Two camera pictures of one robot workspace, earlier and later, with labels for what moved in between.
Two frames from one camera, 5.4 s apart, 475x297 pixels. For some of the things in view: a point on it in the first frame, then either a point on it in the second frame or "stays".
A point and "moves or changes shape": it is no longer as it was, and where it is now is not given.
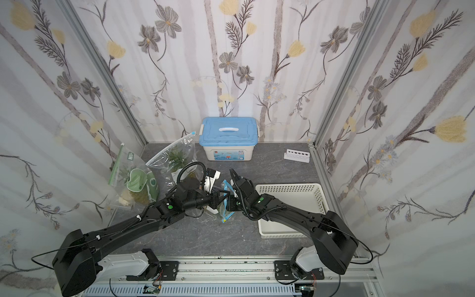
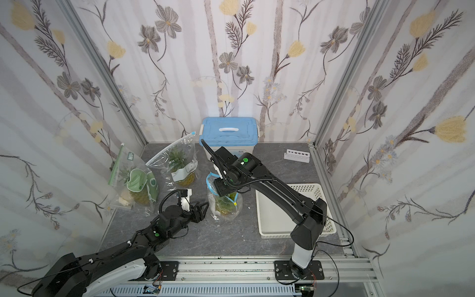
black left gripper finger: x=222 y=199 to x=201 y=213
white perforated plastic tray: x=309 y=197 stays
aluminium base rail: x=245 y=276 stays
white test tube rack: x=297 y=156 stays
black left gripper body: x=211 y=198 to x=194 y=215
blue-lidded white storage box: x=229 y=138 stays
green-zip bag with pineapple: x=133 y=184 stays
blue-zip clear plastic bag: x=228 y=190 moves or changes shape
